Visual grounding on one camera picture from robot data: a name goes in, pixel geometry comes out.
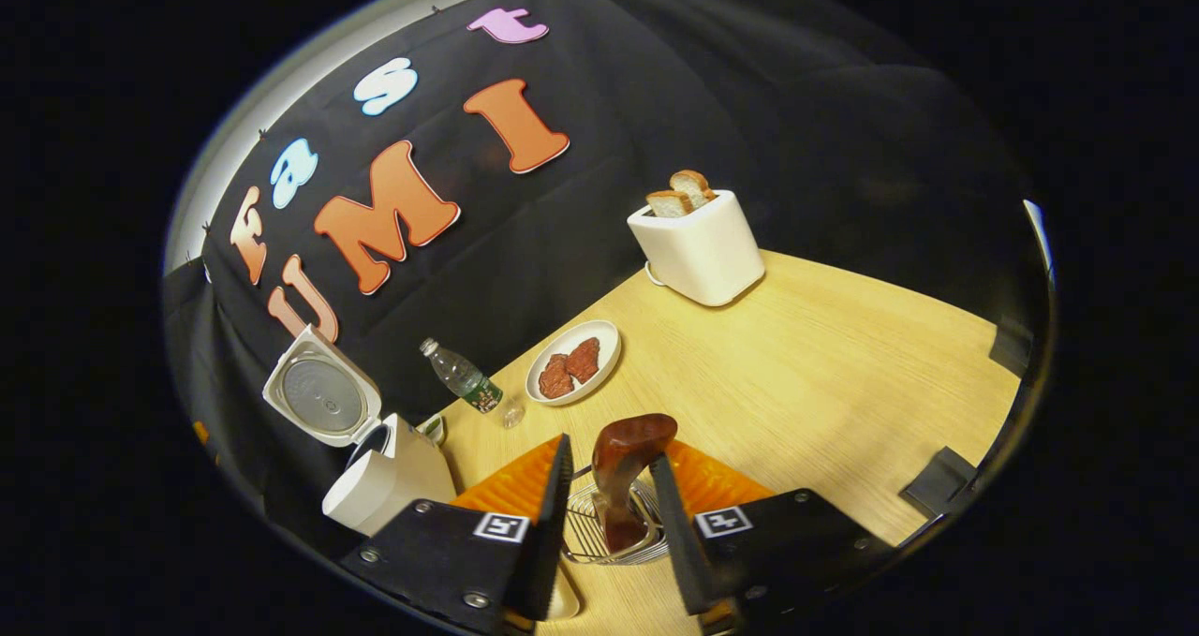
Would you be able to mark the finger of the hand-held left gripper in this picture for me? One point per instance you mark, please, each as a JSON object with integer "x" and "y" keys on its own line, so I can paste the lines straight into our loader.
{"x": 200, "y": 432}

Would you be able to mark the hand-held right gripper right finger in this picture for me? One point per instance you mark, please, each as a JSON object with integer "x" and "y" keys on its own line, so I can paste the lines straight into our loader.
{"x": 673, "y": 524}

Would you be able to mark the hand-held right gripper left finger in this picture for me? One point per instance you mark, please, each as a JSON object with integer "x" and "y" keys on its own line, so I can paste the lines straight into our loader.
{"x": 548, "y": 524}

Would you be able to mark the cream box of rice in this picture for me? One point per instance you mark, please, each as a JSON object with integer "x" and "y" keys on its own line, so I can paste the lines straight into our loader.
{"x": 565, "y": 599}

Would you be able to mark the dark wooden spoon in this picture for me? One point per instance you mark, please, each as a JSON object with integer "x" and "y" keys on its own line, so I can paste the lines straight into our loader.
{"x": 632, "y": 444}

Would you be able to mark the white rice cooker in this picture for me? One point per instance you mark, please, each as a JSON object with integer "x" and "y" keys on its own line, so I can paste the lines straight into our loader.
{"x": 393, "y": 486}

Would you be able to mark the clear plastic water bottle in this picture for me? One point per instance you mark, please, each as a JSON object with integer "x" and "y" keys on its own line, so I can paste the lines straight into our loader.
{"x": 459, "y": 374}

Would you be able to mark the white round plate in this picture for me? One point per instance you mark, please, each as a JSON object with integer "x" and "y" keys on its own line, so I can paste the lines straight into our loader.
{"x": 604, "y": 341}

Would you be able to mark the black table clamp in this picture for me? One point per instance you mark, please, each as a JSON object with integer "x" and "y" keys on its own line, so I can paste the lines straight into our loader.
{"x": 939, "y": 481}

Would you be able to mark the white toaster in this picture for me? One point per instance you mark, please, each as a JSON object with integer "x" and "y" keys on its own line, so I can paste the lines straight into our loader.
{"x": 698, "y": 252}

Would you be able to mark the black backdrop cloth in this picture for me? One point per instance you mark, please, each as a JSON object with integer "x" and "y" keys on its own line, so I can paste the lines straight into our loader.
{"x": 656, "y": 102}

